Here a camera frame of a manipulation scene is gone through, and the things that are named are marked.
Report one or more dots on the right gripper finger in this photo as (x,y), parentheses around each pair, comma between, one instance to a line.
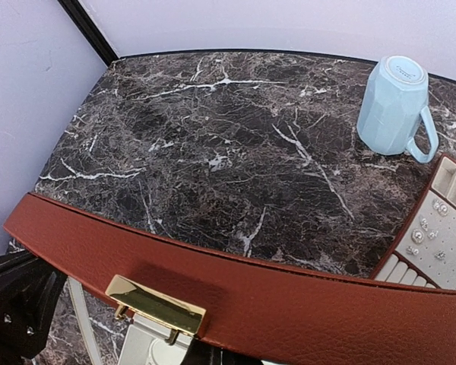
(200,353)

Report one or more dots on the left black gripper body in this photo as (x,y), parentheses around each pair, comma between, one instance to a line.
(29,291)

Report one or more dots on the brown jewelry box cream lining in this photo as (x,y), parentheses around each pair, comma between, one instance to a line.
(260,309)

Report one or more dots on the brown jewelry tray cream lining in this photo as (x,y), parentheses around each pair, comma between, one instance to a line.
(424,251)

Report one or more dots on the light blue upside-down mug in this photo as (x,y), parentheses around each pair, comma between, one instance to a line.
(395,117)

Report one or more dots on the black left corner post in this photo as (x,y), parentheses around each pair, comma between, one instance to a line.
(92,34)

